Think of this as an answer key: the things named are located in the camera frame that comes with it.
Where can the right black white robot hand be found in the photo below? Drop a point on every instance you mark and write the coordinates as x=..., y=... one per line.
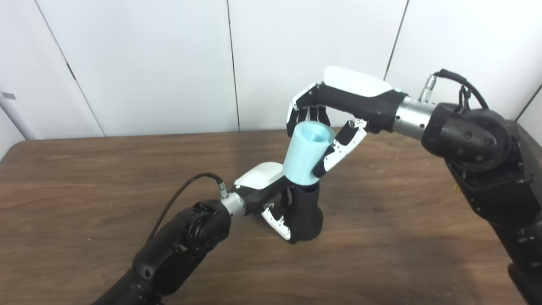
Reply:
x=364, y=101

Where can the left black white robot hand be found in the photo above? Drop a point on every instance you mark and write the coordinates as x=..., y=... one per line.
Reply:
x=258, y=176

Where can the black funnel-shaped nozzle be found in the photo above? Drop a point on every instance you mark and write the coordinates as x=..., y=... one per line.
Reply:
x=305, y=216

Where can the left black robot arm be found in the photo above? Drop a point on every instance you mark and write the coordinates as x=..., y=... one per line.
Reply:
x=178, y=250

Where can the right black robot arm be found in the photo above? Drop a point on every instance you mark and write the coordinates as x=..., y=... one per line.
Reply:
x=478, y=144

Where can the black wall panel hinge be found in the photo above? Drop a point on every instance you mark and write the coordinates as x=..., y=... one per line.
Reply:
x=70, y=71

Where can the small grey wall tag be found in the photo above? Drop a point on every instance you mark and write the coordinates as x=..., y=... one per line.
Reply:
x=9, y=95

